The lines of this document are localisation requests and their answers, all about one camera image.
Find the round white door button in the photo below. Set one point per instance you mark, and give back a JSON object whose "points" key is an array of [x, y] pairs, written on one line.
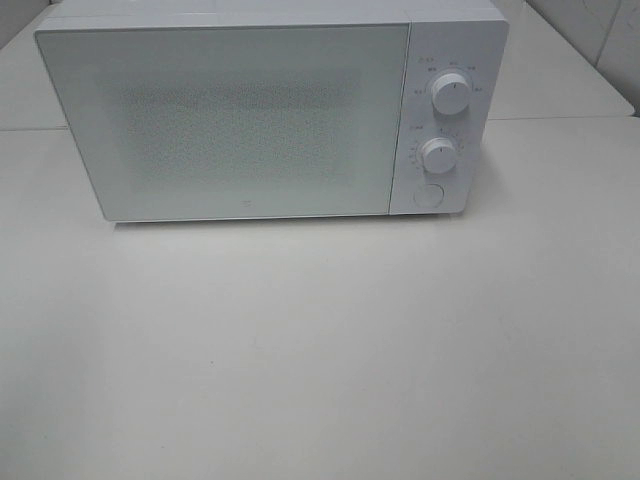
{"points": [[428, 196]]}

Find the white microwave door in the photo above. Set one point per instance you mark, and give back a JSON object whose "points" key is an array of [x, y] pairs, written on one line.
{"points": [[199, 124]]}

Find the lower white timer knob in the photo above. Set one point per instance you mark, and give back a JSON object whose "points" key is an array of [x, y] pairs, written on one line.
{"points": [[438, 156]]}

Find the white microwave oven body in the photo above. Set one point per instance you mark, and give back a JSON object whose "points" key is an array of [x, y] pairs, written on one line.
{"points": [[468, 37]]}

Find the upper white power knob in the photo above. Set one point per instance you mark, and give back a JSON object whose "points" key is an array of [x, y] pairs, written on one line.
{"points": [[450, 93]]}

